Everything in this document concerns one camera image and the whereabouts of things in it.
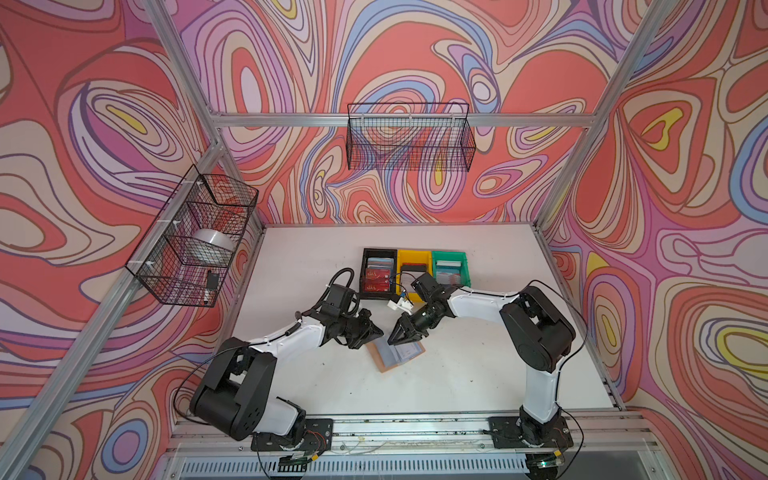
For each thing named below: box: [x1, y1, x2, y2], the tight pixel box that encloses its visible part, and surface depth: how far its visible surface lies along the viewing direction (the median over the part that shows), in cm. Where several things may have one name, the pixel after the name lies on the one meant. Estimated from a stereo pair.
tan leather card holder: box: [366, 334, 426, 373], surface depth 86 cm
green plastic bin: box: [432, 250, 471, 287], surface depth 103 cm
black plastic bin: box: [360, 248, 398, 299], surface depth 103 cm
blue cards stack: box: [436, 261, 462, 285], surface depth 104 cm
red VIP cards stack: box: [365, 257, 394, 292], surface depth 103 cm
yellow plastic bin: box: [396, 249, 433, 303], surface depth 103 cm
